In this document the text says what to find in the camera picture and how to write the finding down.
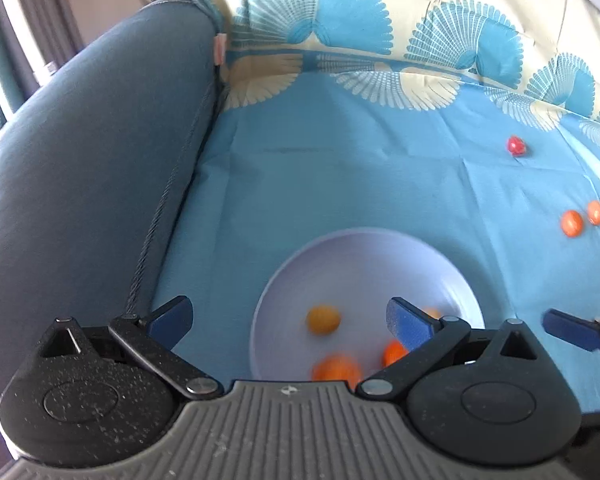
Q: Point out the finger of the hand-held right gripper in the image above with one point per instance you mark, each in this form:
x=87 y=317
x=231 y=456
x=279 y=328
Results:
x=570 y=329

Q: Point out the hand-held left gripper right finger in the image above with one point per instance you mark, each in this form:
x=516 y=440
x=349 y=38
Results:
x=407 y=324

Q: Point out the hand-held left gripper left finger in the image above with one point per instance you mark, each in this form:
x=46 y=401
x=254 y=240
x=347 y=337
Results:
x=171 y=317

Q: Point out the peach-coloured round fruit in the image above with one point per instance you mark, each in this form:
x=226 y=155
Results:
x=394 y=352

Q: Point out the lavender bowl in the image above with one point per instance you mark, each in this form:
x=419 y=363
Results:
x=360 y=270

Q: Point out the small orange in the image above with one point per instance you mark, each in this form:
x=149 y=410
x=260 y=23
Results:
x=572 y=221
x=336 y=369
x=595 y=211

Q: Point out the beige longan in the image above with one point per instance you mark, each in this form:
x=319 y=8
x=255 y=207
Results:
x=323 y=320

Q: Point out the blue fan-print sheet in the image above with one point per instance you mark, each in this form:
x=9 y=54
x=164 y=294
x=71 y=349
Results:
x=355 y=160

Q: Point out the blue sofa armrest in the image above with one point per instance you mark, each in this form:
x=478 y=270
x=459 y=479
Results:
x=90 y=160

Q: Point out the small red round fruit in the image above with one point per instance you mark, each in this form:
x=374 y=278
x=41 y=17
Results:
x=517 y=145

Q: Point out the pink fabric tag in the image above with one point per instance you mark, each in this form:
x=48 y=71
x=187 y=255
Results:
x=219 y=50

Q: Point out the grey vacuum tube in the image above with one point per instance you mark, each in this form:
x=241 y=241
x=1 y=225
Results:
x=45 y=20

